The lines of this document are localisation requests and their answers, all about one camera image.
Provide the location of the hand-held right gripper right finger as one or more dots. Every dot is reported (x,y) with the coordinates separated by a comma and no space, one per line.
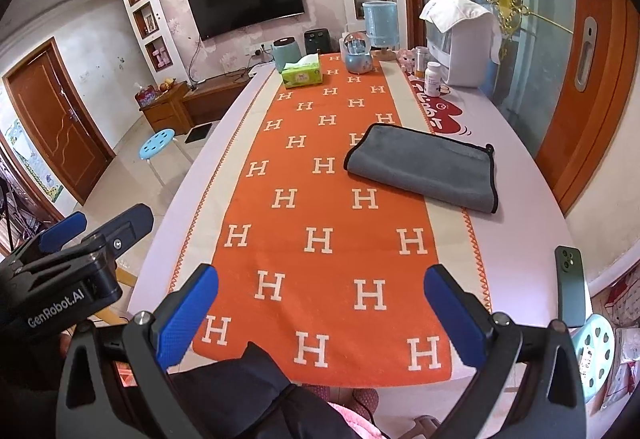
(456,319)

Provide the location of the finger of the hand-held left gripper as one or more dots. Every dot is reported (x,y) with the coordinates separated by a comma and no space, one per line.
(125,225)
(62,233)

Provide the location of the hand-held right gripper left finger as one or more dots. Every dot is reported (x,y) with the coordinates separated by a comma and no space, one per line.
(186,316)

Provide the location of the grey towel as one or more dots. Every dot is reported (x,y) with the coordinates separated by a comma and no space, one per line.
(425,165)

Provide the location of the wooden chair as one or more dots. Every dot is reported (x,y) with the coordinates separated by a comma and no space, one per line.
(116,294)

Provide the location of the blue round stool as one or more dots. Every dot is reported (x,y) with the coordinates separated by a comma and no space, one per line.
(157,143)

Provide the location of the dark cloth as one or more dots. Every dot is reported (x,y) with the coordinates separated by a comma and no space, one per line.
(250,399)

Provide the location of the brown wooden door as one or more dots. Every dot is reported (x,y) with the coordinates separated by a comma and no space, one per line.
(57,121)

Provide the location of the black floor mat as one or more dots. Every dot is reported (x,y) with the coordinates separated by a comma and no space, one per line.
(198,134)

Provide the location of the green smartphone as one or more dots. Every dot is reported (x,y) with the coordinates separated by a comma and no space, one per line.
(571,286)

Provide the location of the small wooden cabinet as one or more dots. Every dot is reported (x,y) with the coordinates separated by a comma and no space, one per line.
(167,111)

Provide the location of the red snack packet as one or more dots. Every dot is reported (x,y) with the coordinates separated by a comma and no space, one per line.
(146,96)

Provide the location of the white printed table cover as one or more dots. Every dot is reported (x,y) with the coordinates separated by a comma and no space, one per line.
(525,199)

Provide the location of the light green perforated stool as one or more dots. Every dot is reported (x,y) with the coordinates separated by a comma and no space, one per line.
(594,349)

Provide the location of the pink cloth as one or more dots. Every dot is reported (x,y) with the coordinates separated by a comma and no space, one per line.
(357,421)

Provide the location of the fruit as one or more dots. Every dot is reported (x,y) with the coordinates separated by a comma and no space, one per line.
(167,84)

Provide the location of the low wooden tv bench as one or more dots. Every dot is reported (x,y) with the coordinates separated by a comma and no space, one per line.
(215,96)

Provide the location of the pile of white packets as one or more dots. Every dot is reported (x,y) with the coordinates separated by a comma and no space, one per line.
(622,349)

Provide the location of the orange printed blanket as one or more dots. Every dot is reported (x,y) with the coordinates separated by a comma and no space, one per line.
(320,199)

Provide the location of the green tissue box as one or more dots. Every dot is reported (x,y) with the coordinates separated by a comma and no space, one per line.
(301,71)

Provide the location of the teal round canister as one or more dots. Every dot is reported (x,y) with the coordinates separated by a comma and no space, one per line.
(286,55)

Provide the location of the white medicine bottle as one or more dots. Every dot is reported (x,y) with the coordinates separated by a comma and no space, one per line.
(433,80)

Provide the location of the glass jar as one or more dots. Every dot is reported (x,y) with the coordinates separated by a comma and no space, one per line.
(421,63)

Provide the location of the pink piggy figure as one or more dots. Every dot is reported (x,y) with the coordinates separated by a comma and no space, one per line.
(406,61)

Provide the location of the black air fryer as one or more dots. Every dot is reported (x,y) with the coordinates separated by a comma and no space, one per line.
(315,43)

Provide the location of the white water dispenser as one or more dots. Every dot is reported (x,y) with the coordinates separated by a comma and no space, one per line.
(462,54)

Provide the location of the white cloth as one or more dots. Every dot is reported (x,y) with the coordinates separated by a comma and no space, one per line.
(460,16)

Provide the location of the blue water jug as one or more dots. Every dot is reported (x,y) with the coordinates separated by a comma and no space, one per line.
(380,25)

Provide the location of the wall height chart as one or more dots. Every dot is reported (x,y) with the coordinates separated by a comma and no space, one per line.
(35,164)

